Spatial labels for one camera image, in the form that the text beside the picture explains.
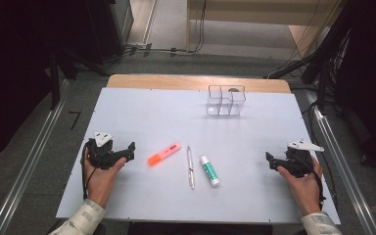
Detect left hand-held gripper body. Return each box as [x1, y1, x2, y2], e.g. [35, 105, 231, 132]
[85, 131, 127, 170]

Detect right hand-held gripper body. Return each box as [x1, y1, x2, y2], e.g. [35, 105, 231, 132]
[275, 139, 325, 179]

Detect orange highlighter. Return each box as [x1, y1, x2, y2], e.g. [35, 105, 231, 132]
[147, 142, 182, 167]

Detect white green glue stick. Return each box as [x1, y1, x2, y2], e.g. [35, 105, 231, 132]
[199, 155, 221, 188]

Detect clear ballpoint pen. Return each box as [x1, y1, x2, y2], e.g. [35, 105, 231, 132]
[186, 145, 197, 191]

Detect clear acrylic organizer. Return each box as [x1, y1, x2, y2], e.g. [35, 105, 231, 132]
[207, 84, 247, 118]

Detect person's left hand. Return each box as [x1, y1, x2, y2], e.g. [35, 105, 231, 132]
[83, 149, 127, 209]

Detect person's right hand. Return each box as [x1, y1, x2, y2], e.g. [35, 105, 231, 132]
[276, 155, 324, 216]

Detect black metal stand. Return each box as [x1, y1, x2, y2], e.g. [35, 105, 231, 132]
[46, 47, 80, 111]

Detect black tripod stand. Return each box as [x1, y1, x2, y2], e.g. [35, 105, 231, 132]
[263, 27, 353, 114]

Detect dark cabinet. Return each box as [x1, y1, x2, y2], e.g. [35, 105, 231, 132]
[86, 0, 135, 67]

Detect light wooden furniture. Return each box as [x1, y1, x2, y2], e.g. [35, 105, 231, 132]
[185, 0, 342, 61]

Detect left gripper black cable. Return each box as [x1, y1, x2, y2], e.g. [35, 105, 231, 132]
[80, 140, 100, 201]

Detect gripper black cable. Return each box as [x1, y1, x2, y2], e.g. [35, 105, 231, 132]
[80, 140, 100, 201]
[293, 153, 327, 211]

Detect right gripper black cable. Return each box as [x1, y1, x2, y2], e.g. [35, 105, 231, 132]
[293, 153, 327, 211]

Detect metal floor rail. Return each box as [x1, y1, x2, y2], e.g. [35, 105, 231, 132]
[305, 89, 376, 235]
[0, 79, 71, 235]

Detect floor cable with plugs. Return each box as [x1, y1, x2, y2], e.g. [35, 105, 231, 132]
[122, 42, 191, 58]

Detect black hanging cables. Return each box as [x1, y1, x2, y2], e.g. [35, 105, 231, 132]
[189, 0, 209, 54]

